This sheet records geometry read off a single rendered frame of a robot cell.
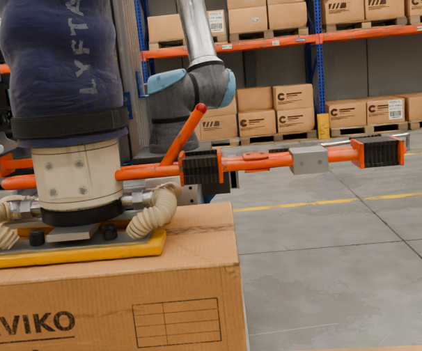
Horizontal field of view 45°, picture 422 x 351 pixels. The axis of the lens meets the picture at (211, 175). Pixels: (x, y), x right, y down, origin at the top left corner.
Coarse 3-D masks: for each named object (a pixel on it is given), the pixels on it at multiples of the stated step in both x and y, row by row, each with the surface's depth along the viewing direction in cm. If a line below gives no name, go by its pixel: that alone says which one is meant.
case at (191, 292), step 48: (192, 240) 99; (0, 288) 88; (48, 288) 88; (96, 288) 88; (144, 288) 88; (192, 288) 88; (240, 288) 88; (0, 336) 90; (48, 336) 90; (96, 336) 90; (144, 336) 89; (192, 336) 89; (240, 336) 89
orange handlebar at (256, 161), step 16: (16, 160) 130; (224, 160) 104; (240, 160) 101; (256, 160) 100; (272, 160) 100; (288, 160) 100; (336, 160) 100; (352, 160) 100; (16, 176) 106; (32, 176) 106; (128, 176) 101; (144, 176) 101; (160, 176) 101
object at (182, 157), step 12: (180, 156) 100; (192, 156) 106; (204, 156) 105; (216, 156) 99; (180, 168) 99; (192, 168) 99; (204, 168) 99; (216, 168) 99; (180, 180) 100; (192, 180) 99; (204, 180) 99; (216, 180) 99
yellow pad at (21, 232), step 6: (102, 222) 111; (108, 222) 111; (114, 222) 111; (120, 222) 111; (126, 222) 111; (18, 228) 112; (24, 228) 112; (30, 228) 112; (36, 228) 111; (42, 228) 111; (48, 228) 111; (18, 234) 112; (24, 234) 112
